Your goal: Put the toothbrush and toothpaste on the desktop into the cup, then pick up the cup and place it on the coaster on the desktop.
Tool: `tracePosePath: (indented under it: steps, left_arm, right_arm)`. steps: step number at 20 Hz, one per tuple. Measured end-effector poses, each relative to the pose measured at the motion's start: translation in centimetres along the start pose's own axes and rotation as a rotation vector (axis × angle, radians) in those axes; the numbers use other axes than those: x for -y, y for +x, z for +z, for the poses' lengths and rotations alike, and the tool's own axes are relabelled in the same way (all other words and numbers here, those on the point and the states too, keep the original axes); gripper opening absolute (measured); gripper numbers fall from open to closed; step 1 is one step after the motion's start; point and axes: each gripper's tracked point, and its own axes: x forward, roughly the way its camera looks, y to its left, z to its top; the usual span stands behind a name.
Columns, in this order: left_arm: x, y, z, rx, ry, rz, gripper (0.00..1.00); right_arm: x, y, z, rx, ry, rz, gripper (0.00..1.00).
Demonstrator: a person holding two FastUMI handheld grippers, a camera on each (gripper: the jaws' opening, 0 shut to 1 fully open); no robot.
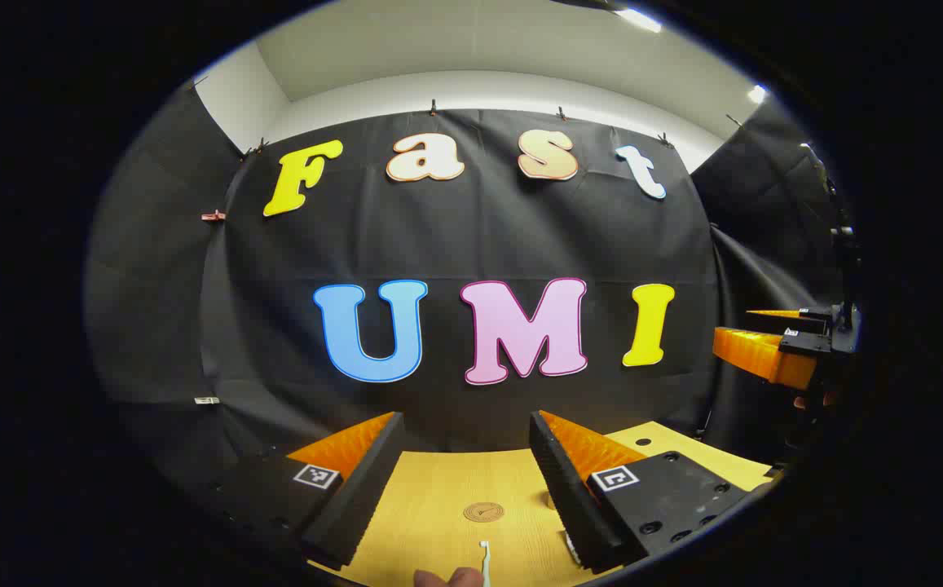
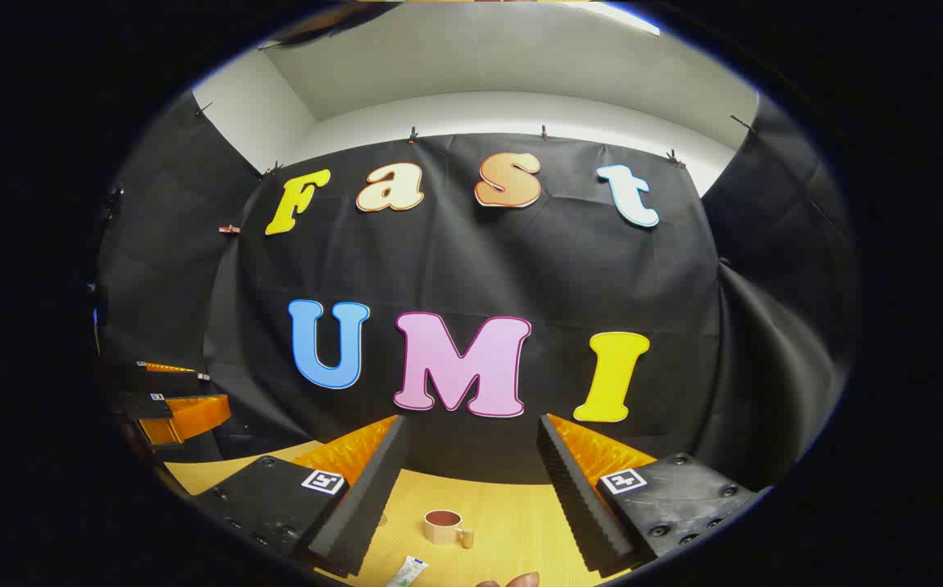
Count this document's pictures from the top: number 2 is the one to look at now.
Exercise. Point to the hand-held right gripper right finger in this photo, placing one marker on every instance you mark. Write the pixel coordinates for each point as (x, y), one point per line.
(573, 497)

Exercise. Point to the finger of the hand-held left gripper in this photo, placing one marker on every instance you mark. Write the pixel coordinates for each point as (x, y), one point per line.
(194, 416)
(169, 381)

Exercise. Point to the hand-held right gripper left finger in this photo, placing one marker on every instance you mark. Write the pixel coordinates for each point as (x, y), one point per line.
(373, 497)

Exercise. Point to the beige cup with brown inside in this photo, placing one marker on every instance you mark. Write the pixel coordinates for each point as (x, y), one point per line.
(438, 534)

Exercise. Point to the white toothpaste tube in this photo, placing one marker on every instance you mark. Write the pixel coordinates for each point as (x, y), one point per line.
(407, 572)

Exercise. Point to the wooden desktop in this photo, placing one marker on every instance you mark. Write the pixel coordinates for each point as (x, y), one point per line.
(504, 522)

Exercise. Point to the black backdrop cloth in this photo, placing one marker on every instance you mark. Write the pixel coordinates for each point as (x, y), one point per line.
(471, 269)

